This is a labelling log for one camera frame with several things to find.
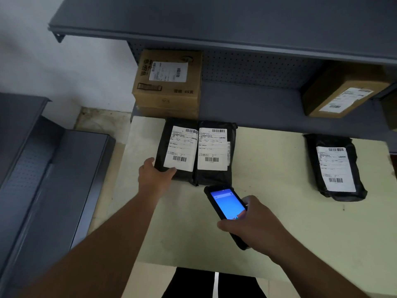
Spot black labelled parcel bag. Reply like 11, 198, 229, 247
193, 120, 238, 187
303, 133, 368, 202
154, 117, 199, 187

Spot person's black striped trousers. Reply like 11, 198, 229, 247
161, 267, 268, 298

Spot grey metal shelf rack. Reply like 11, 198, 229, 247
0, 92, 116, 298

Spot plain brown cardboard box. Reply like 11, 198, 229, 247
302, 61, 392, 118

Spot black handheld scanner device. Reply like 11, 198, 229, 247
204, 184, 250, 251

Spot grey metal pegboard shelving unit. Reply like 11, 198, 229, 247
47, 0, 397, 147

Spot person's left forearm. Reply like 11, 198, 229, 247
17, 190, 162, 298

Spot person's right hand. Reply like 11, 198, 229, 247
217, 195, 288, 255

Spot person's right forearm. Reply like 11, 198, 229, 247
269, 233, 383, 298

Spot person's left hand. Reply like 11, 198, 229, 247
138, 157, 177, 198

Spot printed brown cardboard box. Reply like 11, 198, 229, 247
132, 49, 204, 120

